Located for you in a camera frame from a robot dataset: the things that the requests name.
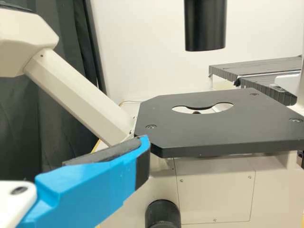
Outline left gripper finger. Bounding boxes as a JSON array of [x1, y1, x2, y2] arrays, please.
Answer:
[[20, 134, 151, 228]]

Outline cream microscope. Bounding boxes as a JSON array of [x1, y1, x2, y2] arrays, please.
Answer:
[[0, 0, 304, 228]]

